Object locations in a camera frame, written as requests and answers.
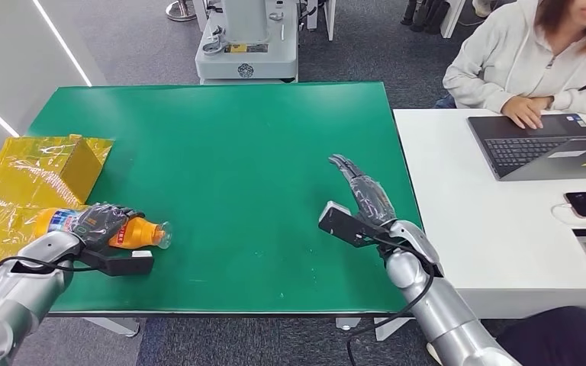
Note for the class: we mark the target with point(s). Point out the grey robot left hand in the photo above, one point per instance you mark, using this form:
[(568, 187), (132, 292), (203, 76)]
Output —
[(96, 227)]

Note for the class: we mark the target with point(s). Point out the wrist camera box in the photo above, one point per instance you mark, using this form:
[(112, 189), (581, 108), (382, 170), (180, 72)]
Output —
[(126, 262), (341, 227)]

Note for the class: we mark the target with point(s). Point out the dark grey laptop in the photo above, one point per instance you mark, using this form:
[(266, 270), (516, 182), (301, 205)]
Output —
[(525, 150)]

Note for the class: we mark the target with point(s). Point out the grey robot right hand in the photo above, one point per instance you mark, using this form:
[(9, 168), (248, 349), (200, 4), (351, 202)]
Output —
[(374, 202)]

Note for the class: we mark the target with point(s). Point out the dark office chair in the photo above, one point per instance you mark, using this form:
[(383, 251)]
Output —
[(566, 338)]

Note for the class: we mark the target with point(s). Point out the green table mat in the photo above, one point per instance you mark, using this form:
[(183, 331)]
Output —
[(232, 202)]

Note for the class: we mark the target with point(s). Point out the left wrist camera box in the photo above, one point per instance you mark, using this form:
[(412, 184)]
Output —
[(126, 262)]

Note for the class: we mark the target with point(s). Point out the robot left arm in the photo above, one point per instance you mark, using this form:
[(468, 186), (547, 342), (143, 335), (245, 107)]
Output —
[(15, 298)]

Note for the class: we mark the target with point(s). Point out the orange juice bottle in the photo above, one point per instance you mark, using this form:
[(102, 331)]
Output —
[(139, 233)]

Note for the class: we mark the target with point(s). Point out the white table foot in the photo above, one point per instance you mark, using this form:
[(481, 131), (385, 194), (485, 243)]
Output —
[(347, 323), (386, 328), (116, 326)]

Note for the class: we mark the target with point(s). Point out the yellow wrapped cardboard box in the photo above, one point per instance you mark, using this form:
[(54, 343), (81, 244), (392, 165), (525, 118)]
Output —
[(25, 172)]

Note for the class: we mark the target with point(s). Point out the chrome round stand base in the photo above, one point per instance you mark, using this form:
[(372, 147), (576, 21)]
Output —
[(181, 11)]

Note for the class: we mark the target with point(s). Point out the white desk leg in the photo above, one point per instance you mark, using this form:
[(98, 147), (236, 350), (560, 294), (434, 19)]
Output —
[(451, 19), (330, 20)]

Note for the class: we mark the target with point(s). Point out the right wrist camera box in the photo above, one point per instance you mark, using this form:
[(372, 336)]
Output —
[(341, 227)]

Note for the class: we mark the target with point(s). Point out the person's right hand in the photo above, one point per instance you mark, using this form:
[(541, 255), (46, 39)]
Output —
[(523, 110)]

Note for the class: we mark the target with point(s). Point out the person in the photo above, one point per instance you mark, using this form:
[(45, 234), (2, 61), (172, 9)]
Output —
[(500, 50)]

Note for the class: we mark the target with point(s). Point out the white desk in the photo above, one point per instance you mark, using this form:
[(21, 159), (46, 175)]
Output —
[(475, 227)]

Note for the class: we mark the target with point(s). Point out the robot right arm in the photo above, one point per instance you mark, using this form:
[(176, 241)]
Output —
[(444, 313)]

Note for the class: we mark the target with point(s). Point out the white machine stand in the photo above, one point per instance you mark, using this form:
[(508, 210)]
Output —
[(246, 56)]

